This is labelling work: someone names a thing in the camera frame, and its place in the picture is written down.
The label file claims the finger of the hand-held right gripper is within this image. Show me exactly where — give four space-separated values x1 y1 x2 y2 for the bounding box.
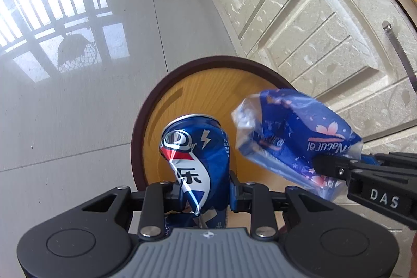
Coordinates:
312 153 417 183
360 152 417 172

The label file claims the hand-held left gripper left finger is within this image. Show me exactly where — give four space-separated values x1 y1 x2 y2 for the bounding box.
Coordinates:
78 182 186 239

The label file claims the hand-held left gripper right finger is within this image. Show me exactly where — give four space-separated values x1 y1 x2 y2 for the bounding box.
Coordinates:
230 172 339 239

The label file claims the crushed blue soda can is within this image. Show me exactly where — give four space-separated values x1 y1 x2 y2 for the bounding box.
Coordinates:
159 114 232 230

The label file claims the blue floral tissue packet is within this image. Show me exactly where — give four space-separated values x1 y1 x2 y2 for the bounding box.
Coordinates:
231 87 364 202

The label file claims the yellow waste bin brown rim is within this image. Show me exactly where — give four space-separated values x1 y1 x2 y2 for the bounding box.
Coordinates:
130 56 295 231

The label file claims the white embossed bench cabinet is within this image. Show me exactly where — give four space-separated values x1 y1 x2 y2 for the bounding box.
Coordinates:
187 0 417 233

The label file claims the metal cabinet handle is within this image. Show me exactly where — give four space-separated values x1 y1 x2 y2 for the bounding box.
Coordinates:
382 21 417 88

